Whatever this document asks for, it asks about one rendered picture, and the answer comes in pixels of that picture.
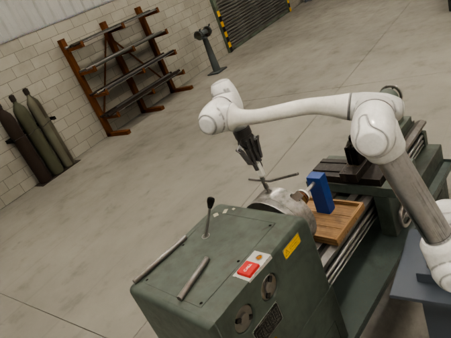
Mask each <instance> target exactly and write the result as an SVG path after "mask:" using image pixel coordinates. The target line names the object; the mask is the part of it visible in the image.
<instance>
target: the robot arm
mask: <svg viewBox="0 0 451 338"><path fill-rule="evenodd" d="M211 96H212V101H210V102H208V104H206V106H204V108H203V109H202V111H201V112H200V114H199V127H200V129H201V131H202V132H203V133H205V134H207V135H217V134H219V133H223V132H227V131H232V132H233V135H234V137H235V139H236V140H237V141H238V149H236V152H237V153H239V154H240V155H241V157H242V158H243V159H244V161H245V162H246V163H247V165H251V166H253V167H254V169H255V171H257V173H258V175H259V176H263V177H264V176H265V175H266V174H265V172H264V170H263V168H262V167H263V165H262V162H261V161H262V159H261V158H262V157H263V155H262V150H261V147H260V142H259V135H254V134H253V133H252V130H251V129H250V126H249V125H254V124H259V123H266V122H270V121H277V120H281V119H287V118H291V117H298V116H302V115H326V116H330V117H336V118H339V119H344V120H348V121H352V122H351V128H350V137H351V141H352V144H353V146H354V148H355V149H356V151H357V152H358V153H359V154H361V155H363V156H364V157H365V158H366V159H368V161H370V162H372V163H373V164H376V165H377V166H378V167H379V169H380V170H381V172H382V173H383V175H384V177H385V178H386V180H387V182H388V183H389V185H390V186H391V188H392V189H393V192H394V193H395V194H396V196H397V198H398V199H399V201H400V203H401V204H402V205H403V208H404V209H405V211H406V212H407V214H408V215H409V217H410V219H411V220H412V222H413V224H414V225H415V227H416V228H417V230H418V231H419V233H420V235H421V236H422V238H421V241H420V243H419V246H420V249H421V252H422V254H423V256H424V258H425V260H426V267H427V268H428V269H430V271H431V275H432V278H433V279H434V281H435V282H436V284H437V285H438V286H439V287H440V288H442V289H443V290H445V291H447V292H451V199H441V200H438V201H435V200H434V198H433V196H432V195H431V193H430V191H429V190H428V188H427V186H426V185H425V183H424V181H423V180H422V178H421V176H420V175H419V172H418V171H417V169H416V168H415V166H414V164H413V162H412V161H411V159H410V157H409V156H408V154H407V152H406V151H405V139H404V137H403V134H402V132H401V129H400V127H399V124H398V121H399V120H401V118H402V117H403V115H404V112H405V104H404V101H403V100H402V99H401V98H399V97H397V96H395V95H391V94H388V93H375V92H360V93H346V94H341V95H332V96H326V97H313V98H307V99H299V100H296V101H291V102H287V103H282V104H278V105H273V106H270V107H265V108H261V109H251V110H247V109H244V107H243V102H242V100H241V97H240V95H239V93H238V91H237V89H236V87H235V86H234V84H233V83H232V82H231V81H230V80H229V79H226V78H225V79H221V80H218V81H217V82H215V83H213V84H212V85H211ZM242 148H243V149H244V151H245V152H246V153H245V152H244V151H243V149H242Z"/></svg>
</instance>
